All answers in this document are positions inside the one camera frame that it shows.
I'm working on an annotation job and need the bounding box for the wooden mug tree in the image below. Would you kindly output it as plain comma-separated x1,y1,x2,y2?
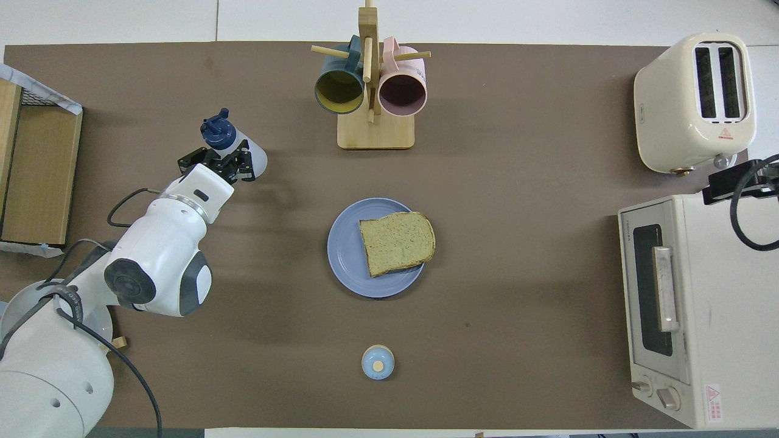
311,0,431,150

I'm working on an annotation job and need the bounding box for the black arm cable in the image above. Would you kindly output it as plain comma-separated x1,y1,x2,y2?
730,154,779,252
0,188,164,438

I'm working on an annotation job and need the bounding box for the translucent squeeze bottle blue cap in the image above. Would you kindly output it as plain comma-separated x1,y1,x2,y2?
200,108,268,179

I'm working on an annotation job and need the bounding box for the pink ribbed mug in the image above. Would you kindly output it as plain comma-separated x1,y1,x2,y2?
378,36,428,118

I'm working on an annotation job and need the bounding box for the pale grey plate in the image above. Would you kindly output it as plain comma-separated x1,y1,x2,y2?
0,279,114,360

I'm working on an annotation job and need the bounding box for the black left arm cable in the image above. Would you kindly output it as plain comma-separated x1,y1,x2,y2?
0,188,164,438

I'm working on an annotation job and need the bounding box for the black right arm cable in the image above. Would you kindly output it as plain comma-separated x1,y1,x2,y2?
730,154,779,252

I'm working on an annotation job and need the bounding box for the dark teal mug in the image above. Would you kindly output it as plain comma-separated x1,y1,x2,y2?
314,35,366,115

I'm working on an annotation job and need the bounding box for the large brown table mat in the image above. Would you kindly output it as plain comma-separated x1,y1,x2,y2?
0,41,750,429

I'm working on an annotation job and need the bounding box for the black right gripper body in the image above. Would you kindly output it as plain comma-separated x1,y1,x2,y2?
702,159,779,206

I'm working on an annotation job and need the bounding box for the cream two-slot toaster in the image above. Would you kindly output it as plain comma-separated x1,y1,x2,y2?
634,32,757,175

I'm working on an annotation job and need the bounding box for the slice of toast bread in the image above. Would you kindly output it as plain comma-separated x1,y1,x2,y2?
358,212,436,278

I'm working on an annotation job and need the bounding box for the periwinkle blue plate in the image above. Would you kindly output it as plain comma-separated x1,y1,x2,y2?
327,198,427,299

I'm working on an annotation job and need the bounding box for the wooden shelf with wire basket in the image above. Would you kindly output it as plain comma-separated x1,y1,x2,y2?
0,78,84,247

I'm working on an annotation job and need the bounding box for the small blue seasoning shaker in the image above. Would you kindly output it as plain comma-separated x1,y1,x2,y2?
362,344,395,381

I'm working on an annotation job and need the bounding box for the white checkered cloth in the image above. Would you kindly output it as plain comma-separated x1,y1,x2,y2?
0,63,83,115

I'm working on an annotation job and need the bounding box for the white paper scrap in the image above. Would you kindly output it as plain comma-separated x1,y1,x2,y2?
0,240,65,259

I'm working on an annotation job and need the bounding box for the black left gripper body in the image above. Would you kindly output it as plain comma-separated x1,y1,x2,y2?
194,155,241,186

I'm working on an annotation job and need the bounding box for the white toaster oven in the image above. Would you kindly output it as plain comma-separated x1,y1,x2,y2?
618,193,779,429

